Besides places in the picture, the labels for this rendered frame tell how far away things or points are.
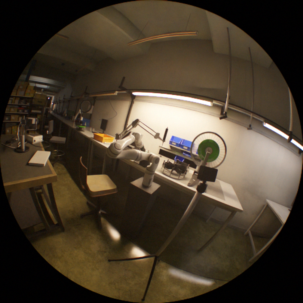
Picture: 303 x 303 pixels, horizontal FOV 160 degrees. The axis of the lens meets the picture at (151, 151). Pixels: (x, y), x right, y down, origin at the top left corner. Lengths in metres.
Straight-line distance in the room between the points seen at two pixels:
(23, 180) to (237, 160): 2.63
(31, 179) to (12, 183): 0.15
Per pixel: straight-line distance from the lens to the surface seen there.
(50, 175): 0.83
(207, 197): 1.25
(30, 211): 1.62
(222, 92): 2.38
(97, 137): 2.30
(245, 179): 2.32
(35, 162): 0.97
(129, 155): 0.83
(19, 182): 0.82
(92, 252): 1.51
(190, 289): 1.64
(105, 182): 1.45
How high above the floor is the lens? 1.40
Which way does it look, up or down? 11 degrees down
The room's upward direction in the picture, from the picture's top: 16 degrees clockwise
